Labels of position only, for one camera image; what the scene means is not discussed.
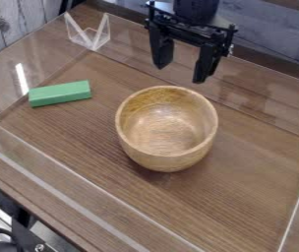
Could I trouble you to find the clear acrylic tray walls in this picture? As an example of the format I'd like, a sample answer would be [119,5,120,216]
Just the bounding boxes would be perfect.
[0,17,299,252]

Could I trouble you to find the clear acrylic corner bracket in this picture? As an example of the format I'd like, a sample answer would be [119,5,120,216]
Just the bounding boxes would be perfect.
[64,13,110,51]

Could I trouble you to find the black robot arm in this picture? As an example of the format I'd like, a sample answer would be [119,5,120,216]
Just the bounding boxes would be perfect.
[144,0,238,84]

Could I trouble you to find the black metal table bracket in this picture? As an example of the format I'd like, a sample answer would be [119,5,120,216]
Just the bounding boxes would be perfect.
[12,209,57,252]

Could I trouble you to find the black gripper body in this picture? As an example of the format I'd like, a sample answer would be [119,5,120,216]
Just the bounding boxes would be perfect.
[145,0,238,57]

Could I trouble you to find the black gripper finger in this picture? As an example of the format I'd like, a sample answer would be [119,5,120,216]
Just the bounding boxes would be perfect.
[192,43,221,84]
[149,26,175,69]

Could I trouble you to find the green rectangular block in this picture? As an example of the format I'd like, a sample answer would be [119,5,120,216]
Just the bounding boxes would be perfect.
[29,80,92,107]

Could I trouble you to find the wooden bowl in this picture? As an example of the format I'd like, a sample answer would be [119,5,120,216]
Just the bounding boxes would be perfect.
[114,86,219,172]

